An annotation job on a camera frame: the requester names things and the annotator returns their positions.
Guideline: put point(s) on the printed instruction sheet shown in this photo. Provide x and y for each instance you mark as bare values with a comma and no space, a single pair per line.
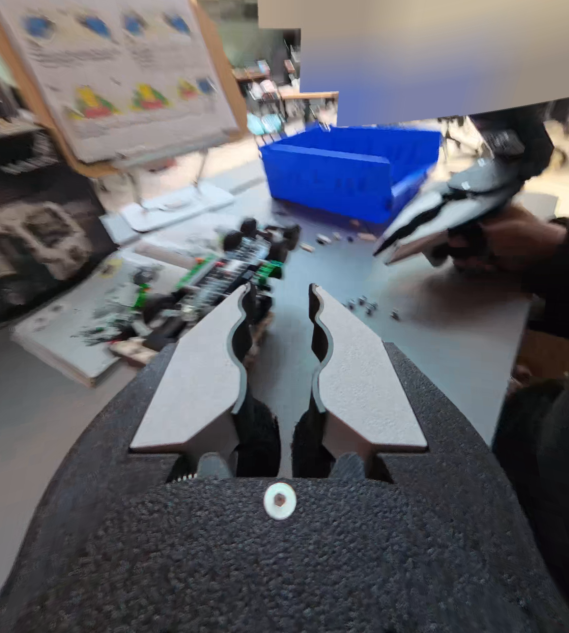
141,123

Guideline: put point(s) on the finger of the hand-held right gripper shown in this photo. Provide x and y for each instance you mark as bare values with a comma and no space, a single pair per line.
427,202
418,247

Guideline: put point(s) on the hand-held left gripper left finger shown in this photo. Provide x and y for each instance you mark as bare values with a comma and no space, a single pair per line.
195,390

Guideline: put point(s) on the lego truck model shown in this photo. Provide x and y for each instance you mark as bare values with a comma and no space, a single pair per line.
235,267

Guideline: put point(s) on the black lego set box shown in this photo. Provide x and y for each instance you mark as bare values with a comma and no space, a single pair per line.
32,237

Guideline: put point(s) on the white document stand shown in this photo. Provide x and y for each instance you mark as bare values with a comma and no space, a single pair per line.
180,205

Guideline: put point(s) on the long wooden table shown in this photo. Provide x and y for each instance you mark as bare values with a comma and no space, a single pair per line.
314,94

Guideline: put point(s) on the person's right hand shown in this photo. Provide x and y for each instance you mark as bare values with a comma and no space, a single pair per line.
521,242

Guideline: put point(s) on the open lego instruction booklet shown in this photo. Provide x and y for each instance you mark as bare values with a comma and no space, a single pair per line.
67,336

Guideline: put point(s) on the person's dark clothing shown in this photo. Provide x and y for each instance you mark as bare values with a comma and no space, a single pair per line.
561,470

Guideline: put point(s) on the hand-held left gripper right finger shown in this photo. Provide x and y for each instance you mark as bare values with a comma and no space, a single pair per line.
368,390

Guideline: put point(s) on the blue plastic bin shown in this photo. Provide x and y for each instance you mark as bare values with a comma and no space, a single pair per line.
333,178

